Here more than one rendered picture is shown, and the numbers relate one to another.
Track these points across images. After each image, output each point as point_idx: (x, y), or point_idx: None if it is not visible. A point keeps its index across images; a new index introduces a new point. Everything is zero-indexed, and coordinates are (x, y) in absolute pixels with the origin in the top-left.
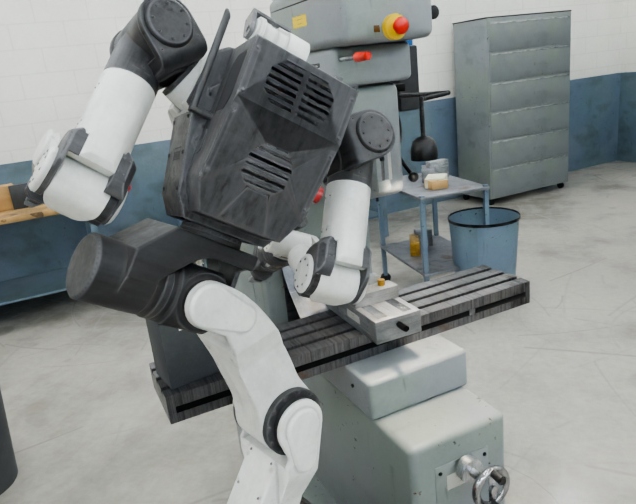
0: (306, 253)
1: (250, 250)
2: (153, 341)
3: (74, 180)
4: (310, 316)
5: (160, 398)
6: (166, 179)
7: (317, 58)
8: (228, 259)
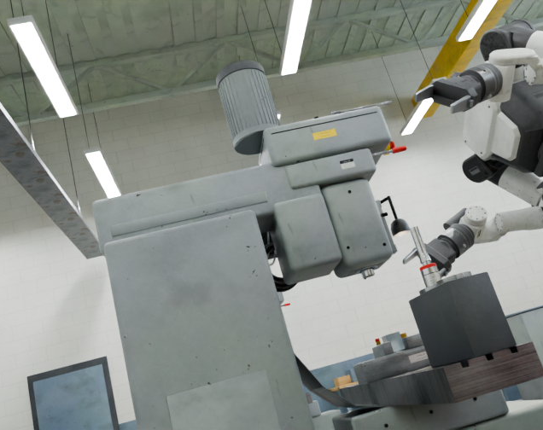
0: None
1: (269, 355)
2: (471, 306)
3: None
4: (385, 379)
5: (498, 380)
6: (537, 107)
7: (348, 155)
8: None
